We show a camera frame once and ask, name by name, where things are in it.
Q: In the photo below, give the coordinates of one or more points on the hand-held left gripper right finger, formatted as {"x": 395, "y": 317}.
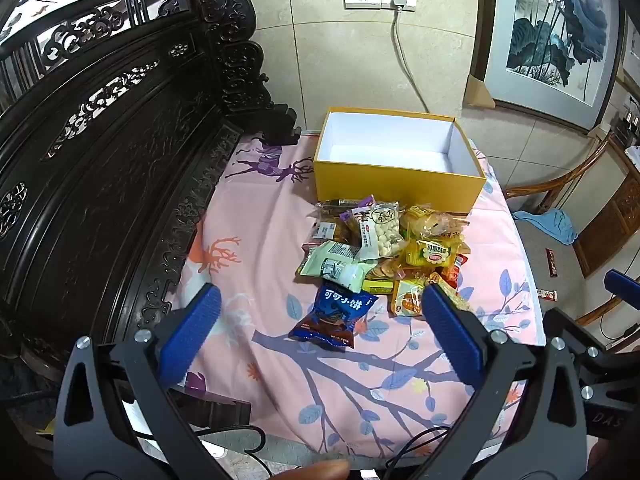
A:
{"x": 450, "y": 330}

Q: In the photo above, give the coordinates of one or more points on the framed lotus painting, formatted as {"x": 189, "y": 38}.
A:
{"x": 550, "y": 35}

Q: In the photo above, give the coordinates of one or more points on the yellow packet with red label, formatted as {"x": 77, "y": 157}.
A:
{"x": 430, "y": 255}

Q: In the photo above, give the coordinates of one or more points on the orange snack packet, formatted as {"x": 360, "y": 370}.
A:
{"x": 407, "y": 300}

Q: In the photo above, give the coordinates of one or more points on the purple snack packet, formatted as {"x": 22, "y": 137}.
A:
{"x": 346, "y": 217}

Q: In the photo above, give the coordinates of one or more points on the red snack packet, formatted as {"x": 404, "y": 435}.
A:
{"x": 456, "y": 266}

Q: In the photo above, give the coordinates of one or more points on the red white snack bar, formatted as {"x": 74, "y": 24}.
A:
{"x": 546, "y": 294}

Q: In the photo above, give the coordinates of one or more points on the yellow cardboard box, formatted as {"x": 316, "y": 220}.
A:
{"x": 395, "y": 180}

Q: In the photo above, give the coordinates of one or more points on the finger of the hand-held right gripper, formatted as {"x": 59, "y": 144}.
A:
{"x": 565, "y": 327}
{"x": 620, "y": 286}

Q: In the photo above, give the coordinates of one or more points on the yellow bread packet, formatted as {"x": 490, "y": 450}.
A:
{"x": 425, "y": 222}

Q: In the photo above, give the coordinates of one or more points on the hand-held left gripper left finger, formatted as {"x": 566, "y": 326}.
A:
{"x": 192, "y": 327}

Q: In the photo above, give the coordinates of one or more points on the small yellow green box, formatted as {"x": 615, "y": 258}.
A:
{"x": 377, "y": 286}

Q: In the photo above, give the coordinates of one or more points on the cardboard corner protector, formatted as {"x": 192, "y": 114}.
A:
{"x": 599, "y": 136}
{"x": 479, "y": 94}

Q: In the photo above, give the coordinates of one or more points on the person's left hand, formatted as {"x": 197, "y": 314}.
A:
{"x": 320, "y": 471}

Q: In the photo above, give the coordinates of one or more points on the blue cookie packet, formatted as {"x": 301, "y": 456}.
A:
{"x": 330, "y": 315}

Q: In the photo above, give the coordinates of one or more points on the clear packet of round crackers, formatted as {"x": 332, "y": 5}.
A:
{"x": 382, "y": 270}

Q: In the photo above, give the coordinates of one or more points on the white brown strip packet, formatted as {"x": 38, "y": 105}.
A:
{"x": 365, "y": 232}

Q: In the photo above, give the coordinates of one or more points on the pink printed blanket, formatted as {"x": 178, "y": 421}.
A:
{"x": 260, "y": 240}

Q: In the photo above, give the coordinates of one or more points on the clear packet of brown pastries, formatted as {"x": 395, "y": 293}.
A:
{"x": 330, "y": 230}

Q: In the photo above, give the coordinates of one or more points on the clear packet of white beans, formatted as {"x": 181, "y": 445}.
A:
{"x": 385, "y": 232}

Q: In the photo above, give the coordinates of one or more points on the brown snack bar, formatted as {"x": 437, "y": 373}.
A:
{"x": 552, "y": 262}

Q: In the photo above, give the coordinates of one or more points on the wooden chair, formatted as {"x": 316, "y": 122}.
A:
{"x": 610, "y": 215}
{"x": 560, "y": 186}

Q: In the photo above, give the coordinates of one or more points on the blue cloth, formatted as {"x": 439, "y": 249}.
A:
{"x": 547, "y": 225}

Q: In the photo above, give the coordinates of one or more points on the pale green white snack packet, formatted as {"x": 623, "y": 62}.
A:
{"x": 350, "y": 277}

